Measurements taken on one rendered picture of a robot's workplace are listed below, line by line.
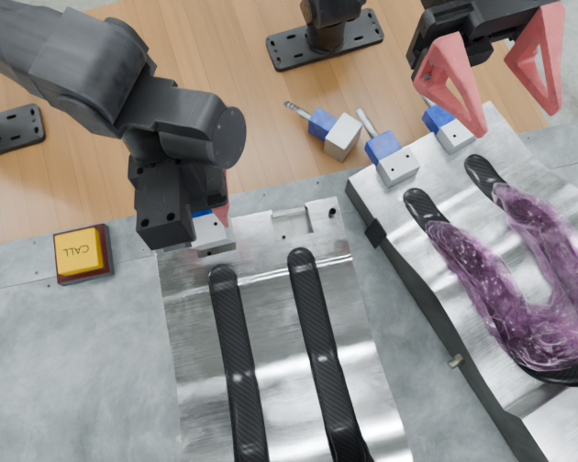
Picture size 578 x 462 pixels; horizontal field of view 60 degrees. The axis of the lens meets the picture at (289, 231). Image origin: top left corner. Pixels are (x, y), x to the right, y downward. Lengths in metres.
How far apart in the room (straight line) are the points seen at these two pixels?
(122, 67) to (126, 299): 0.43
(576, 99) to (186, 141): 1.73
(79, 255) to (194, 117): 0.41
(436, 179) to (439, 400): 0.32
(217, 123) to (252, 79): 0.46
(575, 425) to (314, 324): 0.33
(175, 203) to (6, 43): 0.18
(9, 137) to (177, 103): 0.54
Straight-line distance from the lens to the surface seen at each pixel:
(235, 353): 0.67
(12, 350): 0.85
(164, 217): 0.47
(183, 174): 0.52
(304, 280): 0.68
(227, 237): 0.62
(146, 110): 0.46
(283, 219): 0.72
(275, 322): 0.67
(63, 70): 0.45
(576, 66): 2.12
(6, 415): 0.85
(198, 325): 0.68
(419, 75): 0.45
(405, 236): 0.73
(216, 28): 0.96
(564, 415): 0.72
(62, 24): 0.47
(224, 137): 0.45
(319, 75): 0.90
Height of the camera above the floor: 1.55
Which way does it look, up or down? 74 degrees down
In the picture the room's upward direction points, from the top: 2 degrees counter-clockwise
